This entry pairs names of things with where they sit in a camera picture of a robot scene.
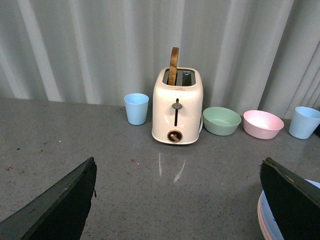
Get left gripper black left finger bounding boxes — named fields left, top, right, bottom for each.
left=0, top=157, right=97, bottom=240

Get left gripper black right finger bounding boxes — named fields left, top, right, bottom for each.
left=260, top=157, right=320, bottom=240

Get blue plate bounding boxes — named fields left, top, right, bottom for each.
left=259, top=180, right=320, bottom=240

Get pink plate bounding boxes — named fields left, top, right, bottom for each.
left=257, top=198, right=272, bottom=240

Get dark blue saucepan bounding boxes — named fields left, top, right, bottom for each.
left=314, top=124, right=320, bottom=137

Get light blue plastic cup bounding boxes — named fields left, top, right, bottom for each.
left=288, top=106, right=320, bottom=140

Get pink plastic bowl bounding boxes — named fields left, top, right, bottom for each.
left=243, top=110, right=285, bottom=140

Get green plastic bowl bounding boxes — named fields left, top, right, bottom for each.
left=202, top=107, right=242, bottom=136

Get light blue cup behind toaster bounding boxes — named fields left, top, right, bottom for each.
left=124, top=93, right=149, bottom=126

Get cream two-slot toaster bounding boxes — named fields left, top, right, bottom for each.
left=151, top=67, right=204, bottom=145

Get grey pleated curtain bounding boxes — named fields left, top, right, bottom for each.
left=0, top=0, right=320, bottom=119

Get brown bread slice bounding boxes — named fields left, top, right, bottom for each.
left=167, top=47, right=180, bottom=86

